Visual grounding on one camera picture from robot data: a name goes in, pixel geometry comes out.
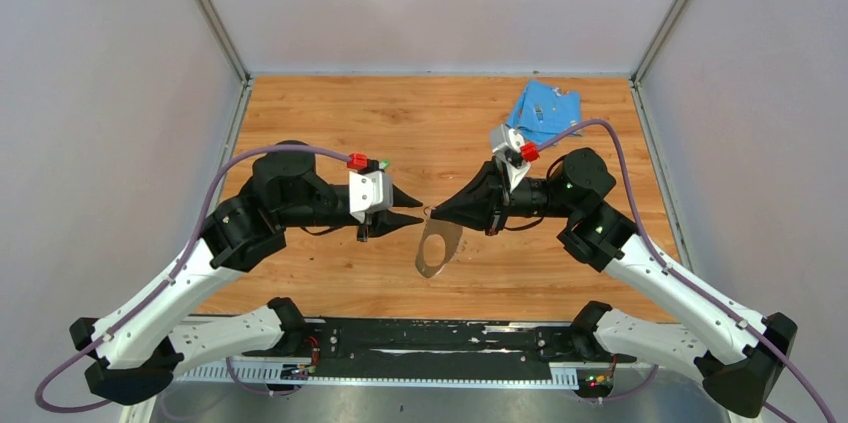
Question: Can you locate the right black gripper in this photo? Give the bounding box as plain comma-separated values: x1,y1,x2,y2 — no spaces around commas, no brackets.
430,156,578,236

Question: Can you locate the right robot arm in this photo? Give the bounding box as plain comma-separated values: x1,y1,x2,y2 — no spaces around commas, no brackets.
431,148,797,418

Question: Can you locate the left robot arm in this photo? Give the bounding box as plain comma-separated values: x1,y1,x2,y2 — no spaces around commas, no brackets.
70,140,418,406

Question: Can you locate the folded blue cloth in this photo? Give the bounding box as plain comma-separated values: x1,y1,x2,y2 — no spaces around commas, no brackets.
505,80,582,145

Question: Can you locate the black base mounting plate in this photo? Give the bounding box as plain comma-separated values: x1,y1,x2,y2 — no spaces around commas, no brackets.
241,317,639,382

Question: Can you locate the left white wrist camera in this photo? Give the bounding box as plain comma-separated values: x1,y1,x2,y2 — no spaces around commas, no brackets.
348,170,394,224

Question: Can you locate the white slotted cable duct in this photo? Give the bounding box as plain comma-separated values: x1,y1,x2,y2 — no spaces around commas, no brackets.
162,363,580,389

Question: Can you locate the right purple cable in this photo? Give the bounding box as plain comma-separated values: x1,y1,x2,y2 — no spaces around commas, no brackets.
519,119,839,423

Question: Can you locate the purple cable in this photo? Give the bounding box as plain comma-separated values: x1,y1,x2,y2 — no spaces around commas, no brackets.
519,119,839,423
34,143,370,415

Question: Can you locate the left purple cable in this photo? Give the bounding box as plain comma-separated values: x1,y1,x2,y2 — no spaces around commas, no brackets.
34,143,370,415

